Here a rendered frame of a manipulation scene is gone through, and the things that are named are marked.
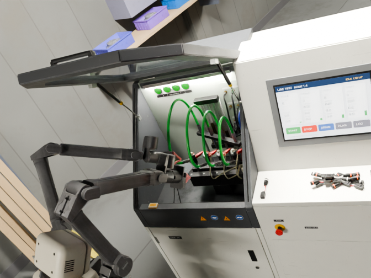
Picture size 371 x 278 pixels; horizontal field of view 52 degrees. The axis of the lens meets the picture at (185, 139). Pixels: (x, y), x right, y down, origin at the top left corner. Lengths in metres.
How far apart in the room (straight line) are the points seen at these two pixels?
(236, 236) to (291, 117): 0.71
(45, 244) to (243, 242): 1.04
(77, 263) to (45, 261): 0.13
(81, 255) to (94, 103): 2.59
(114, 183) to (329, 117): 1.01
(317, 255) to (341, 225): 0.28
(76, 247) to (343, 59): 1.33
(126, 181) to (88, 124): 2.59
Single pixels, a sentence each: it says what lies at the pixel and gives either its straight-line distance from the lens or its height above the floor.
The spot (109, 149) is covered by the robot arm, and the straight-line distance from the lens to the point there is 1.81.
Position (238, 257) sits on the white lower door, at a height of 0.53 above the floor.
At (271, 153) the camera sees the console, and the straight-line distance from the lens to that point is 1.96.
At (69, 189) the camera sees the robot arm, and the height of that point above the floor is 1.64.
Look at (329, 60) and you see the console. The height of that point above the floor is 1.48.
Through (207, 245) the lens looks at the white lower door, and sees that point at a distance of 2.25.
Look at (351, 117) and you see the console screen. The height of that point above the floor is 1.22.
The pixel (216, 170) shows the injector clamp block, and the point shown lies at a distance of 2.16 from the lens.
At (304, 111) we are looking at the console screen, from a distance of 1.83.
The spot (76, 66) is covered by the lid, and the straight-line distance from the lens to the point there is 1.32.
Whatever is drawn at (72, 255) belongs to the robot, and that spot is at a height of 1.34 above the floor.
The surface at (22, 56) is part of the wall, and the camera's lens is 3.65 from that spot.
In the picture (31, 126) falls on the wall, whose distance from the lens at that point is 3.70.
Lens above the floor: 2.32
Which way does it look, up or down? 33 degrees down
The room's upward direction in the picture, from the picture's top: 25 degrees counter-clockwise
